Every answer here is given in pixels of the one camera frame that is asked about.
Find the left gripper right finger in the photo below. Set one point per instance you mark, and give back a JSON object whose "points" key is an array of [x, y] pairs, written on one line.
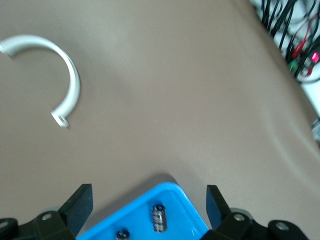
{"points": [[220, 220]]}

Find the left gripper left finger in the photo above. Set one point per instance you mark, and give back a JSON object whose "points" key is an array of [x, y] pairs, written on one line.
{"points": [[75, 212]]}

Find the dark brown electrolytic capacitor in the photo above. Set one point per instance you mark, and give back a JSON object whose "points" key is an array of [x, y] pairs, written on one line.
{"points": [[122, 235]]}

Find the black printed electrolytic capacitor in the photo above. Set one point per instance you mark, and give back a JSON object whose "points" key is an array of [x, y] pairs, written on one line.
{"points": [[158, 217]]}

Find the blue plastic tray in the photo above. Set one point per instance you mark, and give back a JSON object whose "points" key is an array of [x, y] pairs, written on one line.
{"points": [[140, 212]]}

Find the brown table mat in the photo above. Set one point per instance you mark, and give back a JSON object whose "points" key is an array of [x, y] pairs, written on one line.
{"points": [[175, 100]]}

